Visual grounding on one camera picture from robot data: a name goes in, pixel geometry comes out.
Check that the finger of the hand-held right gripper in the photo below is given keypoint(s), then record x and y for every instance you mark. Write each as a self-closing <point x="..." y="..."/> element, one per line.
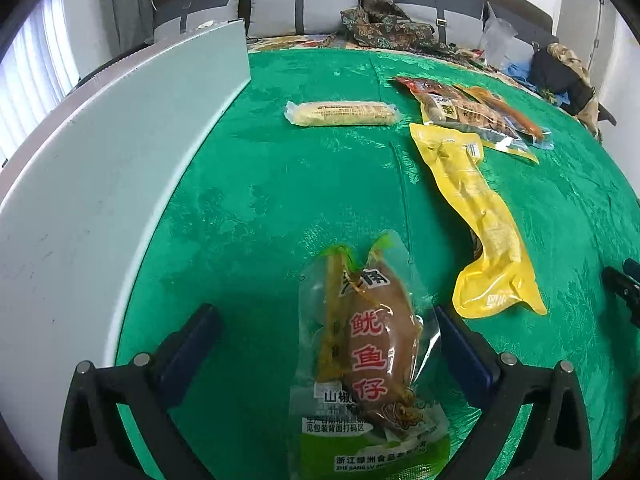
<point x="627" y="287"/>

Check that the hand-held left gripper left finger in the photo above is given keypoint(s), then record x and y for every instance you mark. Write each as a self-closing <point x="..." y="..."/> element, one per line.
<point x="190" y="355"/>

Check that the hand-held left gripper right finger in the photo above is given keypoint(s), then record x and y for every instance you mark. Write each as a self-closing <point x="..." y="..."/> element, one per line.
<point x="465" y="355"/>

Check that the green clear snack packet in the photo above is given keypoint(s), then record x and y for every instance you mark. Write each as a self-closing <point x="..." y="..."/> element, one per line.
<point x="370" y="350"/>

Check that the plain yellow snack packet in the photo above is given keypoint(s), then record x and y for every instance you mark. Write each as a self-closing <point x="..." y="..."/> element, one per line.
<point x="480" y="200"/>

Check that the long white cardboard box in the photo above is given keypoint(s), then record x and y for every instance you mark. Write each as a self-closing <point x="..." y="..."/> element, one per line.
<point x="100" y="185"/>

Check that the red snack packet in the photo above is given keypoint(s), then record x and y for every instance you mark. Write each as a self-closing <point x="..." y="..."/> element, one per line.
<point x="415" y="85"/>

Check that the green patterned blanket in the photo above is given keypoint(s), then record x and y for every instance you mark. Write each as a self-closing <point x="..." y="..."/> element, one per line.
<point x="300" y="185"/>

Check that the orange sausage packet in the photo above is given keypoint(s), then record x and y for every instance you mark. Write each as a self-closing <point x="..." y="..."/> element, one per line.
<point x="510" y="112"/>

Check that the black bag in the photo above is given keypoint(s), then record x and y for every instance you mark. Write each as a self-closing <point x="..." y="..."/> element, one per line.
<point x="555" y="77"/>

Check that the yellow bordered tofu packet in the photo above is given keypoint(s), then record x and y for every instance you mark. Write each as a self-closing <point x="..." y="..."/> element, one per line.
<point x="470" y="115"/>

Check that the blue cloth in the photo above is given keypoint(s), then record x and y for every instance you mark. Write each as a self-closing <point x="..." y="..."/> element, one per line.
<point x="517" y="70"/>

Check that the pale yellow corn packet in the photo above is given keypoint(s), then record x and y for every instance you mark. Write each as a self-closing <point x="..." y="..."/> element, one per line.
<point x="340" y="114"/>

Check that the clear plastic bag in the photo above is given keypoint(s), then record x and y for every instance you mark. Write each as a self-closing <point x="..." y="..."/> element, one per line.
<point x="497" y="42"/>

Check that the white sheer curtain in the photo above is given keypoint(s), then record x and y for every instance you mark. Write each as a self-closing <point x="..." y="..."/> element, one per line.
<point x="35" y="70"/>

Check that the floral bedsheet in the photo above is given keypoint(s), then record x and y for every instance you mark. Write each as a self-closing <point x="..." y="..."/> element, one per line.
<point x="300" y="42"/>

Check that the dark floral patterned cloth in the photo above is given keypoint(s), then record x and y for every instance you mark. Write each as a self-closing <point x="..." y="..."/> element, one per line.
<point x="395" y="27"/>

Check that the grey curtain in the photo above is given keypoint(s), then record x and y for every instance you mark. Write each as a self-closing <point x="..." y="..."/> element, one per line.
<point x="130" y="0"/>

